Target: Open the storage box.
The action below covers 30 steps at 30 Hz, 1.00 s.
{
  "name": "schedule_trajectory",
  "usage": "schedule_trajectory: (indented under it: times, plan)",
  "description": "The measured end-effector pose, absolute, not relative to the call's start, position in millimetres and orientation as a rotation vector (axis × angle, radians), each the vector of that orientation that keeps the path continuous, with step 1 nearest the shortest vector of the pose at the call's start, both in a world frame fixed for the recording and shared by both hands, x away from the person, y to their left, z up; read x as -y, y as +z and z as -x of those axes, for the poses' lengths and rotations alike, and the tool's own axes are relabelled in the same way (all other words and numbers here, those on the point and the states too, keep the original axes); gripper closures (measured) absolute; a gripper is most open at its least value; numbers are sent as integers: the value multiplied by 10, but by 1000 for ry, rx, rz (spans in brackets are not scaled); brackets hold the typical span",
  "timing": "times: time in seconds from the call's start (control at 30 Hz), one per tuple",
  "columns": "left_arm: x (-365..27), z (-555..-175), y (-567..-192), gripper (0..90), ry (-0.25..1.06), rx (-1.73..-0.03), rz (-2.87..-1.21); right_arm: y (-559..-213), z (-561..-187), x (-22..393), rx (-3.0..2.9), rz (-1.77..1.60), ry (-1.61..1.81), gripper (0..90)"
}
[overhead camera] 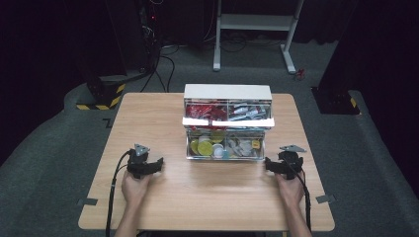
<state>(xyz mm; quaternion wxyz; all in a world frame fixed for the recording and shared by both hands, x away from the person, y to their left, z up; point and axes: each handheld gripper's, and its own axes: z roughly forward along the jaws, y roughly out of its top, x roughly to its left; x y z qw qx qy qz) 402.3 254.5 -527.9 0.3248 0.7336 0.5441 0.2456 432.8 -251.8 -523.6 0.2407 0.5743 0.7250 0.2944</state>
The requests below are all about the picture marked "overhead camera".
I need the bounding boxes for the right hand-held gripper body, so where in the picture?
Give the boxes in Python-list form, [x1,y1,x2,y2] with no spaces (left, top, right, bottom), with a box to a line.
[278,144,307,181]

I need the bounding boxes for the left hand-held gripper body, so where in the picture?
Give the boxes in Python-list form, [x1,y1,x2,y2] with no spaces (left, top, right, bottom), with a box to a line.
[126,143,156,181]

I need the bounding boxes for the pile of red packets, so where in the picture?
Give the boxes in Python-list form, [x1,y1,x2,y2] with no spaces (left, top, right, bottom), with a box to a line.
[185,102,228,120]

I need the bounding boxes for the clear compartment storage box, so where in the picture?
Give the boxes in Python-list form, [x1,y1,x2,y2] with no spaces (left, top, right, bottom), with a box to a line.
[182,83,276,162]

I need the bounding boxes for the person's right hand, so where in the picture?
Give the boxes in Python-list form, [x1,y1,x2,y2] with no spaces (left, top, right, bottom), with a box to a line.
[275,172,306,207]

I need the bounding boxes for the person's left hand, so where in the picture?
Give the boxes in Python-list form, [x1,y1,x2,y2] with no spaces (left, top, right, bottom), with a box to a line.
[121,171,153,207]

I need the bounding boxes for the pile of silver packets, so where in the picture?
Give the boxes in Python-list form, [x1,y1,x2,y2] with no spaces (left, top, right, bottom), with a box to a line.
[228,102,272,120]

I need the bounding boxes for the black stand base yellow mark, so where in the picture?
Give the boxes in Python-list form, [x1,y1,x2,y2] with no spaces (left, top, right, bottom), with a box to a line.
[310,86,361,116]

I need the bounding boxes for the black yellow striped stand base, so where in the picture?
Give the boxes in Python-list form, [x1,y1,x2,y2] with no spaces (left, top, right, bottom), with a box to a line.
[75,74,127,112]

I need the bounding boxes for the white metal stand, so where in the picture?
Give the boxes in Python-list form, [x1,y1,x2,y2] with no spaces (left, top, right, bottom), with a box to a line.
[212,0,305,75]

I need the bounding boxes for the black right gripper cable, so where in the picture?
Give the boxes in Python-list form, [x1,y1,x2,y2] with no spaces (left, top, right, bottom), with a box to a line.
[286,160,312,232]

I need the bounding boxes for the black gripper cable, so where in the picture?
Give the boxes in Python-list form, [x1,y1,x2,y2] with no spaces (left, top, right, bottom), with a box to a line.
[105,149,133,237]
[286,160,312,232]

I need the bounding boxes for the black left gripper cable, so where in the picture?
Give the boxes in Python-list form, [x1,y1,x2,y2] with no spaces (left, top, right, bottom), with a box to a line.
[105,149,133,237]

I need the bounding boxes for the black floor cables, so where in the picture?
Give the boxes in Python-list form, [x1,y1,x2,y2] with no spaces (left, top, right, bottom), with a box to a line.
[139,42,181,94]

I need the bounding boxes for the dark equipment rack with wires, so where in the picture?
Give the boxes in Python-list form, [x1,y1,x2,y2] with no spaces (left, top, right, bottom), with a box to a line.
[137,0,163,73]

